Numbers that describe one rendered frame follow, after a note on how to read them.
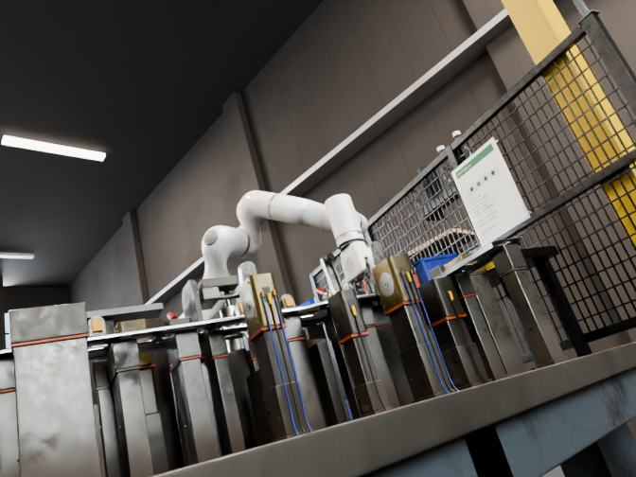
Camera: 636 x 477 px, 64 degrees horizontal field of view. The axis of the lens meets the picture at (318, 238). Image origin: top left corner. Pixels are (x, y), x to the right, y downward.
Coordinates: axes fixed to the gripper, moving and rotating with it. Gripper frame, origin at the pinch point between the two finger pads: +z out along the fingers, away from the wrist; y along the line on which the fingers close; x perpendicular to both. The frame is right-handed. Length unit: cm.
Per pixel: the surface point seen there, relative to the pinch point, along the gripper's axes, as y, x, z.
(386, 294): 19.7, -8.7, 6.5
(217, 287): -15.5, -38.1, -12.7
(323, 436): 82, -66, 34
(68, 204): -652, -25, -397
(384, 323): 2.0, 1.2, 9.6
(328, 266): -15.7, 0.1, -15.6
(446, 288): 23.6, 7.0, 8.1
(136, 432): 6, -68, 23
